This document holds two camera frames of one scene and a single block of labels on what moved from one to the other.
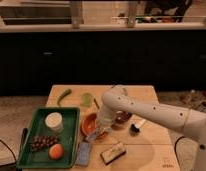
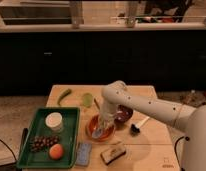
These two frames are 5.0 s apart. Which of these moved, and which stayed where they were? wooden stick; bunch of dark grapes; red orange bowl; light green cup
Moved: red orange bowl
Stayed: wooden stick; bunch of dark grapes; light green cup
